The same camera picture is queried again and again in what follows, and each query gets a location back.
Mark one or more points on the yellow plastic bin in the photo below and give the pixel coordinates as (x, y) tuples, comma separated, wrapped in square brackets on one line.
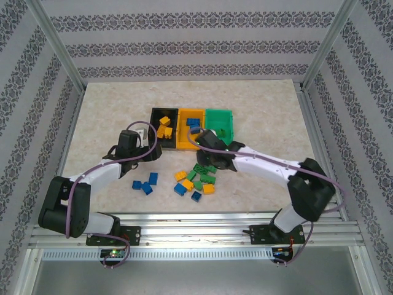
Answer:
[(184, 138)]

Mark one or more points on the green plastic bin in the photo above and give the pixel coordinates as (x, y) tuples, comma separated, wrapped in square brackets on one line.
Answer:
[(219, 118)]

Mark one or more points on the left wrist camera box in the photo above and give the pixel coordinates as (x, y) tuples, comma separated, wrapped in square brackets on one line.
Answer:
[(142, 136)]

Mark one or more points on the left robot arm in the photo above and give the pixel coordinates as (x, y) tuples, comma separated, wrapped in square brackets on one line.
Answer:
[(101, 175)]

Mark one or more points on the small circuit board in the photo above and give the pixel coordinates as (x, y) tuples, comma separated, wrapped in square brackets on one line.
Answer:
[(282, 252)]

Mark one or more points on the circuit board with green light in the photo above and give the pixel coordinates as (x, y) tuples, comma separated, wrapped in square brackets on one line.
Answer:
[(114, 254)]

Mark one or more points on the long green lego brick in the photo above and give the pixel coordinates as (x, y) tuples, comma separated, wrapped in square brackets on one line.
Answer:
[(199, 169), (211, 170), (208, 179)]

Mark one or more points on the black plastic bin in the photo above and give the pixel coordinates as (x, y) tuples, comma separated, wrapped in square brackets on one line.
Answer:
[(159, 112)]

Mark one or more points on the small blue lego brick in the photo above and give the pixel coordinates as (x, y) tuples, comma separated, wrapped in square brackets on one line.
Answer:
[(136, 184)]

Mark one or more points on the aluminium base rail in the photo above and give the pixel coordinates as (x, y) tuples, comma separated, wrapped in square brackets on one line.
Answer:
[(196, 233)]

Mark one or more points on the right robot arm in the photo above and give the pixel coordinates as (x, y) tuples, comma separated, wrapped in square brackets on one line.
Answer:
[(261, 166)]

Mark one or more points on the aluminium frame post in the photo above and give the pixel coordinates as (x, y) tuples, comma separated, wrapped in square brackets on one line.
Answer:
[(330, 40), (52, 40)]

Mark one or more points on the small green lego brick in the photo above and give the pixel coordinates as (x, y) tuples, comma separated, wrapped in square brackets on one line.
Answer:
[(221, 133), (198, 185)]

